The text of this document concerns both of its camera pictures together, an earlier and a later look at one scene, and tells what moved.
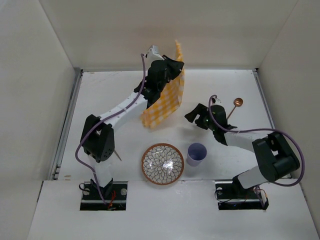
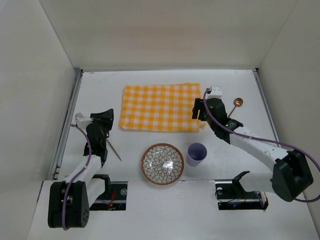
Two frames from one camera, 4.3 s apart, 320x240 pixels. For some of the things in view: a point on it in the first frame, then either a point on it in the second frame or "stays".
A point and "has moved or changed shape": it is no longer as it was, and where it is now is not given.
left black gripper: [172, 66] → [104, 119]
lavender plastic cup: [196, 152] stays
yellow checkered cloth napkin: [171, 99] has moved or changed shape
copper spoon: [238, 102] stays
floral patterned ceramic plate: [162, 164] stays
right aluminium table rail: [256, 72] stays
